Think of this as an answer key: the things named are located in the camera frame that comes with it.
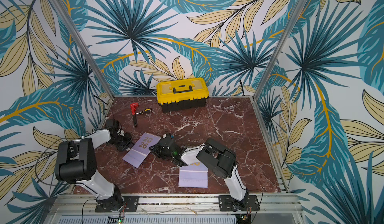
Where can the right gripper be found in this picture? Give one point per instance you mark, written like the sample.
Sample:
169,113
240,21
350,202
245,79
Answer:
159,149

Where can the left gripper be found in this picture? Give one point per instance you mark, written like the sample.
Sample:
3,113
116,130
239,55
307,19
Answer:
122,149

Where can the purple calendar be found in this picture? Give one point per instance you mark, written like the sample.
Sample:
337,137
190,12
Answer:
138,153
193,176

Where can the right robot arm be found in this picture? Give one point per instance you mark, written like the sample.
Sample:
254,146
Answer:
219,159

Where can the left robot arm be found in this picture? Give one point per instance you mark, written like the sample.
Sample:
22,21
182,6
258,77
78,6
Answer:
77,164

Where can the red clamp tool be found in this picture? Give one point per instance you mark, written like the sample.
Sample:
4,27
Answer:
134,107

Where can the yellow black screwdriver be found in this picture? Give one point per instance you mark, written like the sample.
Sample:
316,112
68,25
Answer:
146,111

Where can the yellow black toolbox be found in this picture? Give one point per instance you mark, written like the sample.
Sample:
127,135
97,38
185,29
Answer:
183,94

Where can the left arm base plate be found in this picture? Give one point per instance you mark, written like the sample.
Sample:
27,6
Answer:
127,204

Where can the aluminium front rail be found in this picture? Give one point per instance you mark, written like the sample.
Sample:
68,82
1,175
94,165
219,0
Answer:
277,208

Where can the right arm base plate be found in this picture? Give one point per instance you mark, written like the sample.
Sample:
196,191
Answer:
249,203

